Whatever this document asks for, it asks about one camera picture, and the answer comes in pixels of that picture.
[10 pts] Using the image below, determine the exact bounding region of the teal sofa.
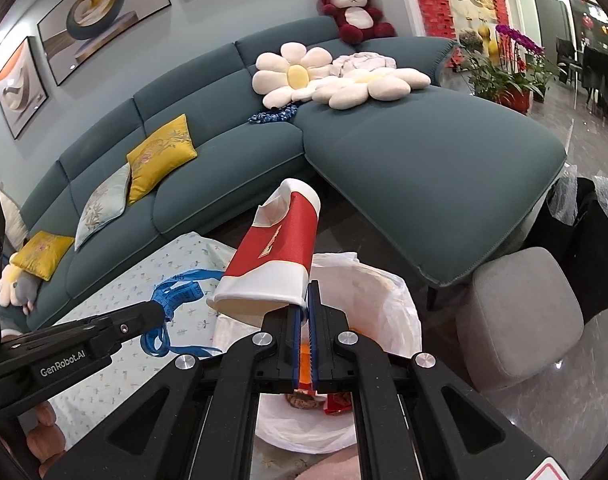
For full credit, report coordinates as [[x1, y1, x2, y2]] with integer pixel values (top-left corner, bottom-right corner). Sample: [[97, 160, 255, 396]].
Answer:
[[0, 15, 569, 333]]

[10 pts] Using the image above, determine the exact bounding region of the pink fuzzy cloth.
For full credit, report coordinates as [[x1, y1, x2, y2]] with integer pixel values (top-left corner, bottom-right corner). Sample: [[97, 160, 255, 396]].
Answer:
[[301, 457, 361, 480]]

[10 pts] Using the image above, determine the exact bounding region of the small yellow embroidered cushion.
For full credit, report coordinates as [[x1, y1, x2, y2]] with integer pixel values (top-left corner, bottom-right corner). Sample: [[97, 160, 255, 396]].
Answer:
[[10, 230, 76, 282]]

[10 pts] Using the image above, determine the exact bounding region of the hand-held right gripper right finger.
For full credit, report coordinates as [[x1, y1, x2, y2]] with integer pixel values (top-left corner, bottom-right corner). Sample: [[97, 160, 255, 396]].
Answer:
[[308, 280, 559, 480]]

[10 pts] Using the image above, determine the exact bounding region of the brown item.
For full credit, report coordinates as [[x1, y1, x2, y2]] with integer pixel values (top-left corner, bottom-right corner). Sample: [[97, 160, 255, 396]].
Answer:
[[285, 392, 321, 411]]

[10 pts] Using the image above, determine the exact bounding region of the upright white flower cushion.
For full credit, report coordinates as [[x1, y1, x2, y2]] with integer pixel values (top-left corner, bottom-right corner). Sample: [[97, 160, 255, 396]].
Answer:
[[252, 42, 335, 111]]

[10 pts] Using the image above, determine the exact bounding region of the grey square ottoman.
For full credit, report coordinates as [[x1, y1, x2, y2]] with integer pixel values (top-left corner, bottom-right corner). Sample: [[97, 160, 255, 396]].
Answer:
[[456, 247, 585, 394]]

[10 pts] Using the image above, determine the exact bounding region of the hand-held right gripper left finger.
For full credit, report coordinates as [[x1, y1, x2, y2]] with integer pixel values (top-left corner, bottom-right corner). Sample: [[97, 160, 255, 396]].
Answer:
[[41, 305, 307, 480]]

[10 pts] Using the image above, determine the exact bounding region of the purple orchid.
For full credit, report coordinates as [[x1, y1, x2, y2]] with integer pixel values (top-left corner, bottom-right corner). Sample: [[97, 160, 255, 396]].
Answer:
[[495, 23, 548, 62]]

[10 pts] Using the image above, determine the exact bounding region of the large yellow embroidered cushion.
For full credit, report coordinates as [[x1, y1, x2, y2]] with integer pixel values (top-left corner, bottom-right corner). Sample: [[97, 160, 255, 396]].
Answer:
[[126, 114, 197, 206]]

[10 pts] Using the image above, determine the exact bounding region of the red and white paper cup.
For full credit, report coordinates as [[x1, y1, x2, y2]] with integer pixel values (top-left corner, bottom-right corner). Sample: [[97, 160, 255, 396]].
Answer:
[[206, 178, 323, 317]]

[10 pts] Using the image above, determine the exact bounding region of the pink folded cloth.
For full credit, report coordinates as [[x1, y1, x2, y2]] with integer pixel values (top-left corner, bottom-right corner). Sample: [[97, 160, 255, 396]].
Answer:
[[331, 52, 397, 79]]

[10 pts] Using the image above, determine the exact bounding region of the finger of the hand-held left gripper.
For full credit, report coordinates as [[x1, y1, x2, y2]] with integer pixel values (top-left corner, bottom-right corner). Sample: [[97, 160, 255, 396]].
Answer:
[[0, 301, 166, 360]]

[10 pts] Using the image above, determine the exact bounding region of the light blue printed tablecloth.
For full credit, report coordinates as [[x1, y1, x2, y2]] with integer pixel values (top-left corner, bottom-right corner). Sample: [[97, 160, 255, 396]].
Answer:
[[46, 231, 309, 480]]

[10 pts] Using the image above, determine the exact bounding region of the green potted plant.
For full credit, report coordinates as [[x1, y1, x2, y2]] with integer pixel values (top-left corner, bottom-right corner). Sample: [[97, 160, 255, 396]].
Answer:
[[455, 29, 545, 114]]

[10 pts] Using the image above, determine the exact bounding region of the blue ribbon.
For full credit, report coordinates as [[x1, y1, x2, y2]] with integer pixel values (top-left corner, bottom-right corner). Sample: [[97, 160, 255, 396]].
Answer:
[[140, 268, 225, 356]]

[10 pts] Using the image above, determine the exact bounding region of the red and white plush bear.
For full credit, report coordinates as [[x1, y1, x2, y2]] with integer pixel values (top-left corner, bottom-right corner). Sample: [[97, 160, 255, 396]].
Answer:
[[317, 0, 399, 45]]

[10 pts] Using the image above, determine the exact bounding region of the flat white flower cushion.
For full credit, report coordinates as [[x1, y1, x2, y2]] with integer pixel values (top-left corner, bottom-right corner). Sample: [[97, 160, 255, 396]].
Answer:
[[309, 66, 433, 111]]

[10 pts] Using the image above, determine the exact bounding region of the person's left hand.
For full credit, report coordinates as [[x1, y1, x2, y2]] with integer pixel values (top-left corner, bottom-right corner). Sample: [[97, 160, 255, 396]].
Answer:
[[26, 402, 68, 466]]

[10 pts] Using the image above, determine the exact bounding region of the light blue embroidered cushion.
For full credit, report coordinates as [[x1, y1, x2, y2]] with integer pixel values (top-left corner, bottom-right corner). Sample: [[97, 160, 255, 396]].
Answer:
[[74, 162, 133, 252]]

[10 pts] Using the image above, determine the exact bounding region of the black dining chair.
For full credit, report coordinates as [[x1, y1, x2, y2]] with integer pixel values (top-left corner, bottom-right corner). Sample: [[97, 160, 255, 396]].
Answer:
[[580, 44, 608, 122]]

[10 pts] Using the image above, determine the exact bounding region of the white trash bag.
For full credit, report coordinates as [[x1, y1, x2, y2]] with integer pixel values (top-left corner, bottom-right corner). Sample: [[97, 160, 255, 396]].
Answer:
[[213, 252, 423, 454]]

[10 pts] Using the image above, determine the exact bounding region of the black bag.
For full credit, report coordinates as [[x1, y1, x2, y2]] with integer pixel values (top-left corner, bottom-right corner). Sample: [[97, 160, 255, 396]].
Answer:
[[520, 176, 608, 329]]

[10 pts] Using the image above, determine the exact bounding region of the dark tall cabinet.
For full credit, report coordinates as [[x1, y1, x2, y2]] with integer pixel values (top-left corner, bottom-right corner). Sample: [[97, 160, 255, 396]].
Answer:
[[532, 0, 573, 52]]

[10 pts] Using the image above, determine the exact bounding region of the grey white cushion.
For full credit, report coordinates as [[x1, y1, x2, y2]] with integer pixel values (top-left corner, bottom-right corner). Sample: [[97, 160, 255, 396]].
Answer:
[[0, 187, 30, 249]]

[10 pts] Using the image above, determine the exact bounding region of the orange grey abstract wall picture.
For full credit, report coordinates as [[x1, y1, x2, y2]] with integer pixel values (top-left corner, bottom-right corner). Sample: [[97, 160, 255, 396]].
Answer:
[[0, 35, 50, 140]]

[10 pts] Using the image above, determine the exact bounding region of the orange wrapper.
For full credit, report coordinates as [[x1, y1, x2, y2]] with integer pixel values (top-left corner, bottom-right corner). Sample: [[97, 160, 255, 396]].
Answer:
[[295, 327, 369, 394]]

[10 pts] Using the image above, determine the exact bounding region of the red packet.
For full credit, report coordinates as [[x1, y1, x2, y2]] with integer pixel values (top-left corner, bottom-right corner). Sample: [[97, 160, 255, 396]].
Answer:
[[323, 392, 356, 417]]

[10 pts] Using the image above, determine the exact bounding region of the wide grey ring wall picture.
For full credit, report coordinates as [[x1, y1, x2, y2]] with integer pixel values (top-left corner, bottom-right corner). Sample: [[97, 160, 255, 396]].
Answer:
[[36, 0, 173, 86]]

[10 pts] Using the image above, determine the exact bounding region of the cream and grey plush toy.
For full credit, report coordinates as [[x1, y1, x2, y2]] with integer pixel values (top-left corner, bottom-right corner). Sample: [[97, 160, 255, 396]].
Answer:
[[0, 259, 41, 317]]

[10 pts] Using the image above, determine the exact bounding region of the blue patterned cloth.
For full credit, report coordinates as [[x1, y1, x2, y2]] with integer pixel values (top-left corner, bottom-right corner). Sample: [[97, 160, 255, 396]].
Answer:
[[247, 103, 301, 125]]

